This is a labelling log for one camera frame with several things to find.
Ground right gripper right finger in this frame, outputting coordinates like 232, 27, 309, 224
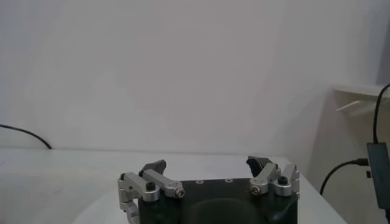
246, 155, 301, 198

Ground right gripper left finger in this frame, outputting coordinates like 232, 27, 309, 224
117, 159, 186, 214

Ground white side desk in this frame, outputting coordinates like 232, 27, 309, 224
304, 84, 390, 224

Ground black power adapter with cable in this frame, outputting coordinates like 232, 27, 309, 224
319, 83, 390, 211

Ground black pot power cable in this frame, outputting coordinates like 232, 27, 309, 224
0, 124, 53, 150

